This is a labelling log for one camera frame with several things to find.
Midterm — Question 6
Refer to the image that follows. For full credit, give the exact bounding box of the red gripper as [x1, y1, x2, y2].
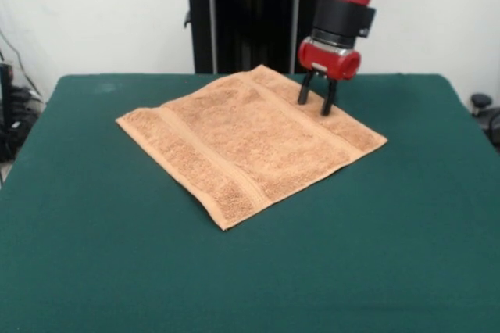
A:
[297, 37, 363, 117]

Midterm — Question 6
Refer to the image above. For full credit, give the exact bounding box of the tan terry cloth towel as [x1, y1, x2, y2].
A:
[115, 64, 388, 232]

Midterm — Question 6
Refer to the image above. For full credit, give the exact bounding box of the dark green table cloth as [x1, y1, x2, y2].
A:
[0, 73, 500, 333]

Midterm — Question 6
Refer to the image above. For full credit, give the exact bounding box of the black plug bundle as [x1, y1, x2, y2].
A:
[9, 86, 45, 116]

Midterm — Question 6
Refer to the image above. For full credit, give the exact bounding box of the black upright device, red light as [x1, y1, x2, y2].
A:
[0, 62, 16, 162]

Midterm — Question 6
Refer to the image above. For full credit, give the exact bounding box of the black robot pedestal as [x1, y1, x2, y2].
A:
[171, 0, 323, 75]

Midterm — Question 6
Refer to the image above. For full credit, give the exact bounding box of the grey cable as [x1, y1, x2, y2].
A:
[0, 30, 42, 98]

